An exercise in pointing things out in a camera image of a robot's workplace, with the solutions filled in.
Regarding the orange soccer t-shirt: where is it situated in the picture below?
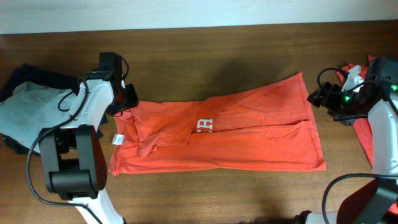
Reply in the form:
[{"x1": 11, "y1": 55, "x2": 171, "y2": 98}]
[{"x1": 109, "y1": 73, "x2": 326, "y2": 175}]

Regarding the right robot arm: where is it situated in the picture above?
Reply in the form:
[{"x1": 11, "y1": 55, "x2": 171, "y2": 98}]
[{"x1": 292, "y1": 58, "x2": 397, "y2": 224}]

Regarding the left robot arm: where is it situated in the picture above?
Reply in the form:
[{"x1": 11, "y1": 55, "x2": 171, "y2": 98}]
[{"x1": 33, "y1": 52, "x2": 139, "y2": 223}]

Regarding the red ribbed garment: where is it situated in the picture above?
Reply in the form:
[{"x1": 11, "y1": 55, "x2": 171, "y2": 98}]
[{"x1": 336, "y1": 55, "x2": 398, "y2": 215}]

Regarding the grey folded t-shirt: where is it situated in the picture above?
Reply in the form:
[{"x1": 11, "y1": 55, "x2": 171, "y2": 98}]
[{"x1": 1, "y1": 82, "x2": 76, "y2": 154}]

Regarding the dark navy folded garment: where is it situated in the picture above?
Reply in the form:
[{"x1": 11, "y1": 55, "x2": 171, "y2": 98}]
[{"x1": 0, "y1": 63, "x2": 108, "y2": 156}]

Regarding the right black cable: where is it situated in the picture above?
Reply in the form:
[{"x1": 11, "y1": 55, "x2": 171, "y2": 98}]
[{"x1": 316, "y1": 67, "x2": 398, "y2": 224}]

